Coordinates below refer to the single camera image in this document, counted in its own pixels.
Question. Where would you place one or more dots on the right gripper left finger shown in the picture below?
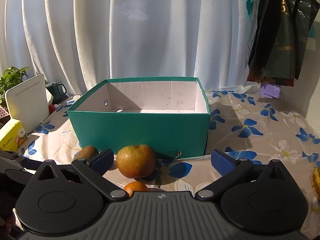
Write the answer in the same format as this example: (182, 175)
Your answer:
(92, 171)

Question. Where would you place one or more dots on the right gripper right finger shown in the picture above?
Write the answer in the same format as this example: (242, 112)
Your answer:
(231, 171)

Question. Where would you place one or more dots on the brown kiwi fruit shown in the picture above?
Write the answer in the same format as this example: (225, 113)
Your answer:
(87, 152)

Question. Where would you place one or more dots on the yellow tissue box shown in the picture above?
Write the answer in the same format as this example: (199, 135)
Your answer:
(12, 135)

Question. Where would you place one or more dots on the small orange mandarin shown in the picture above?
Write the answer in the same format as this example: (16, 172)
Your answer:
(135, 186)

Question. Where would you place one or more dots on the floral plastic tablecloth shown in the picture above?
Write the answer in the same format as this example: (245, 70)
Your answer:
(243, 126)

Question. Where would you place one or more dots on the small red object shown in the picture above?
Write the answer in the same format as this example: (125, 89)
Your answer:
(51, 108)

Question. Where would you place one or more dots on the teal cardboard box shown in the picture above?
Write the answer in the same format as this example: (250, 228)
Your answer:
(169, 114)

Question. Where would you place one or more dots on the spotted banana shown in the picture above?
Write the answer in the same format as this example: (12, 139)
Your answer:
(315, 180)

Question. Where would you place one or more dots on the purple small box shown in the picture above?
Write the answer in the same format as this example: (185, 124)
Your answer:
(270, 91)

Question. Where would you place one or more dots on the dark green mug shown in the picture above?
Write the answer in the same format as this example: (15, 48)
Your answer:
(58, 91)

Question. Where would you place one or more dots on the green potted plant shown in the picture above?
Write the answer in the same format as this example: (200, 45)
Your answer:
(9, 79)

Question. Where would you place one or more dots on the white curtain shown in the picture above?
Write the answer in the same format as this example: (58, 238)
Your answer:
(81, 42)

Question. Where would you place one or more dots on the dark hanging plastic bags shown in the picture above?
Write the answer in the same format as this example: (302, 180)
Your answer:
(278, 38)

